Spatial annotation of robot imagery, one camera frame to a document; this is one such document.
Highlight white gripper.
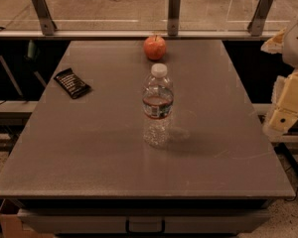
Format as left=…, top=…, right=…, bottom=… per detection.
left=260, top=14, right=298, bottom=139

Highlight clear plastic water bottle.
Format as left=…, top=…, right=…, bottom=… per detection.
left=142, top=63, right=174, bottom=148

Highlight red apple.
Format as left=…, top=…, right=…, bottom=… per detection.
left=143, top=35, right=166, bottom=60

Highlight dark snack bar wrapper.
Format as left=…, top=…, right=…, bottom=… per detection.
left=54, top=68, right=91, bottom=99

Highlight clear acrylic barrier panel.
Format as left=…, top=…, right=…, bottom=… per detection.
left=0, top=0, right=298, bottom=32

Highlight cardboard box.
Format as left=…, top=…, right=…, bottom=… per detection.
left=0, top=200, right=54, bottom=238

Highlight right metal bracket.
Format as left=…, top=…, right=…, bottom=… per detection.
left=247, top=0, right=274, bottom=37

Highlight metal bracket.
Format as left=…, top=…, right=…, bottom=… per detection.
left=247, top=0, right=274, bottom=37
left=167, top=0, right=181, bottom=36
left=31, top=0, right=57, bottom=36

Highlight black cable right floor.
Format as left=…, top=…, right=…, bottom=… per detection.
left=275, top=142, right=298, bottom=202

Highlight middle metal bracket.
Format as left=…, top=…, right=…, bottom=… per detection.
left=167, top=0, right=181, bottom=36

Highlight grey drawer with handle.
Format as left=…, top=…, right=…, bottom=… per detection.
left=17, top=209, right=270, bottom=235

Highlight left metal bracket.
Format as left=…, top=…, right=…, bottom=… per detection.
left=31, top=0, right=57, bottom=36

